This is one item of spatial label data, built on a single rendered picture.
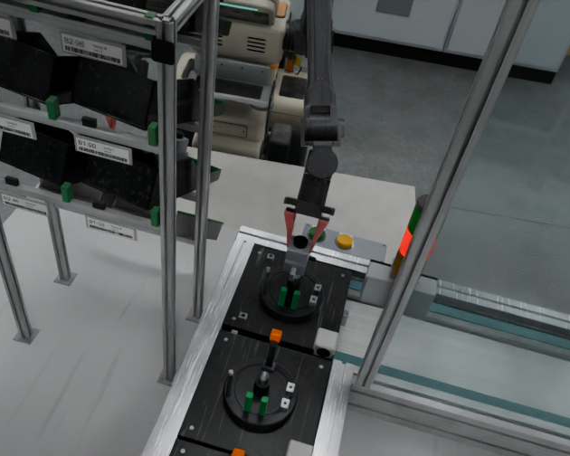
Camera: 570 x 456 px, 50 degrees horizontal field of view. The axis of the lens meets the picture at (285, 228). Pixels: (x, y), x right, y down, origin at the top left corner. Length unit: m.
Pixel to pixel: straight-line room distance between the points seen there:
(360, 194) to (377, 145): 1.73
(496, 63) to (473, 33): 3.60
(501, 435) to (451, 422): 0.10
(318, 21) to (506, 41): 0.58
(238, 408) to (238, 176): 0.81
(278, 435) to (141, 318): 0.45
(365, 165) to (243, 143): 1.44
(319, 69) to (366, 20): 3.05
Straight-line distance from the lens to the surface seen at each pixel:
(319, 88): 1.22
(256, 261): 1.40
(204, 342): 1.27
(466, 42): 4.39
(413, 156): 3.50
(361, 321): 1.40
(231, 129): 1.98
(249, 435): 1.16
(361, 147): 3.45
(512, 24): 0.75
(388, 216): 1.75
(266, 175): 1.79
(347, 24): 4.29
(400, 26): 4.30
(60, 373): 1.37
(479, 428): 1.33
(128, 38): 0.80
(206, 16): 0.94
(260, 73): 1.82
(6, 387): 1.37
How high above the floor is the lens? 2.01
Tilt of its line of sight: 44 degrees down
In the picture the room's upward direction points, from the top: 10 degrees clockwise
